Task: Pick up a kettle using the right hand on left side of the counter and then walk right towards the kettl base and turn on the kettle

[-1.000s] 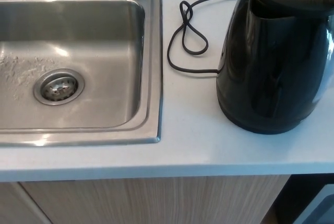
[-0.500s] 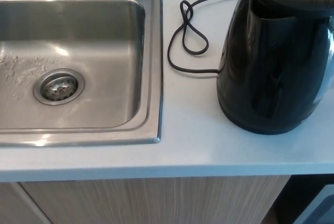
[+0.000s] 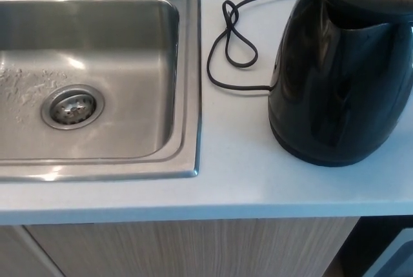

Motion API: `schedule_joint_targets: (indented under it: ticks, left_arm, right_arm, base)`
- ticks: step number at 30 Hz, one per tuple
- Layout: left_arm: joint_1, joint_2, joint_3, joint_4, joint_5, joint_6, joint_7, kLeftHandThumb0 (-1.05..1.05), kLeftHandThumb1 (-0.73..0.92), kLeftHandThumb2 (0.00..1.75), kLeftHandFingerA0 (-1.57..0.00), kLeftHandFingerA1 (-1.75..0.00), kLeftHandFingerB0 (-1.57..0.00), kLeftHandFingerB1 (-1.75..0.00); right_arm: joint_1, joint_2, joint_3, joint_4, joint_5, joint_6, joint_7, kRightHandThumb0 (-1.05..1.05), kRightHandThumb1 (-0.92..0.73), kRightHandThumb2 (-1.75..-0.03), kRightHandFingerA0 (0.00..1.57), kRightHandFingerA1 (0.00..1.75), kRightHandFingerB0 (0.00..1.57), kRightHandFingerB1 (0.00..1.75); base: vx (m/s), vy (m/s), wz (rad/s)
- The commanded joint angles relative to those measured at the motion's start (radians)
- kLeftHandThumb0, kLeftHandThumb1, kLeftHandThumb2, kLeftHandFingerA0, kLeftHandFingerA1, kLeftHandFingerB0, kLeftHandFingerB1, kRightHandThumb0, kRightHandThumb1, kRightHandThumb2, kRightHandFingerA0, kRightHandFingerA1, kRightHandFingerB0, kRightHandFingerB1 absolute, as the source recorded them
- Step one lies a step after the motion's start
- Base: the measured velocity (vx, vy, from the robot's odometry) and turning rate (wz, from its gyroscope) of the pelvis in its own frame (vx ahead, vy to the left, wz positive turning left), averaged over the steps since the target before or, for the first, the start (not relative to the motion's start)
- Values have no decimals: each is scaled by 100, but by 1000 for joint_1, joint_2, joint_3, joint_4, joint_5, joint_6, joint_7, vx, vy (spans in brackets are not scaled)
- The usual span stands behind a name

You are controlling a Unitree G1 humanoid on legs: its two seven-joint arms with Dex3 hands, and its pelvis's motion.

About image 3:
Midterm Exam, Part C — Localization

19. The black electric kettle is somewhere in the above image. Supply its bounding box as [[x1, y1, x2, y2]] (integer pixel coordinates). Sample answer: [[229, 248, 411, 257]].
[[267, 0, 413, 165]]

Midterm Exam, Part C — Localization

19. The black kettle base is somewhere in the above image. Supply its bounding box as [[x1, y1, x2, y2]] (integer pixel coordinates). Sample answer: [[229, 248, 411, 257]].
[[270, 130, 385, 167]]

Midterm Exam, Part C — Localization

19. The stainless steel sink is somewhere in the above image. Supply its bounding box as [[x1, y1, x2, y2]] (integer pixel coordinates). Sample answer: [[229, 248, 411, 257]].
[[0, 0, 203, 183]]

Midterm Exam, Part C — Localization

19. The metal sink drain strainer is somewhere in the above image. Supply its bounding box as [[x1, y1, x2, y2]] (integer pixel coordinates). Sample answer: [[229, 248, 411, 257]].
[[41, 83, 106, 130]]

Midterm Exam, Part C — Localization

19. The built-in kitchen appliance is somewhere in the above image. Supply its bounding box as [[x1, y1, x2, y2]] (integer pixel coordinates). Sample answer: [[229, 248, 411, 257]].
[[332, 215, 413, 277]]

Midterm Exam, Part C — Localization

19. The black power cord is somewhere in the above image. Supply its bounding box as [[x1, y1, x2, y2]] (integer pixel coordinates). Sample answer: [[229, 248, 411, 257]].
[[206, 0, 305, 92]]

